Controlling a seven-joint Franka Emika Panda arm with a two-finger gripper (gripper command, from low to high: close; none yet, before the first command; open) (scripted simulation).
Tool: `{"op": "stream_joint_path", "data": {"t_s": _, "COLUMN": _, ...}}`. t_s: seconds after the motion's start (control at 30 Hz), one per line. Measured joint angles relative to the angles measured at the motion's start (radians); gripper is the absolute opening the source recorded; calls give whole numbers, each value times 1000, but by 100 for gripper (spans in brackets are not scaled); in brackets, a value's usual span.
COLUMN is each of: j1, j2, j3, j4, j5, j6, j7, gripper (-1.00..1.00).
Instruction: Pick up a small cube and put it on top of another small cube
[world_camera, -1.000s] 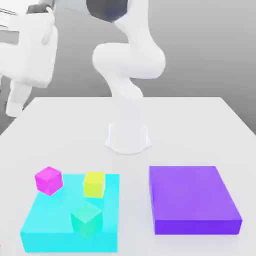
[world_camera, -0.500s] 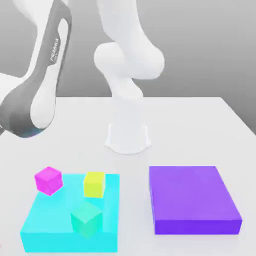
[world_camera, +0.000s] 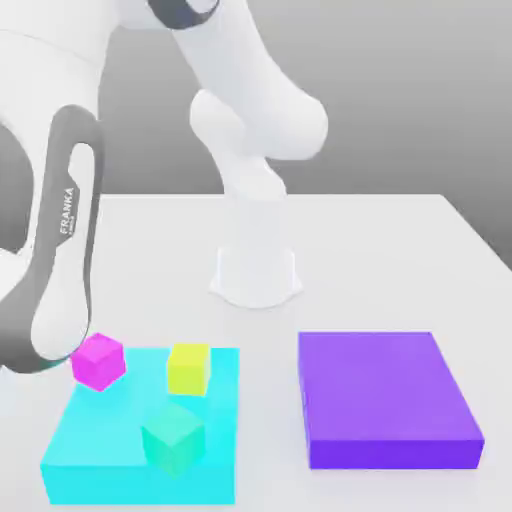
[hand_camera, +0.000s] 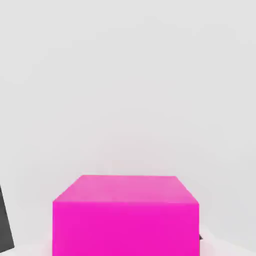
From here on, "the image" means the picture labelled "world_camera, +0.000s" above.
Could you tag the large purple box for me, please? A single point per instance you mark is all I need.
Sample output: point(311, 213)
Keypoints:
point(380, 392)

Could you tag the large cyan box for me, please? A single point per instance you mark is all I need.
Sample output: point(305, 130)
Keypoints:
point(100, 440)

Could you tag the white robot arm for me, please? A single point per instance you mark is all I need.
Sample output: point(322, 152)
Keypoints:
point(256, 120)

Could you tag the small yellow cube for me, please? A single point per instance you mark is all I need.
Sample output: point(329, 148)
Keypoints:
point(188, 370)

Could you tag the small teal cube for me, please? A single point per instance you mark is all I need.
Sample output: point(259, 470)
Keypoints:
point(174, 440)

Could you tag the small magenta cube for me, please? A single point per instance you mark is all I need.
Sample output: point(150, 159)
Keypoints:
point(100, 362)

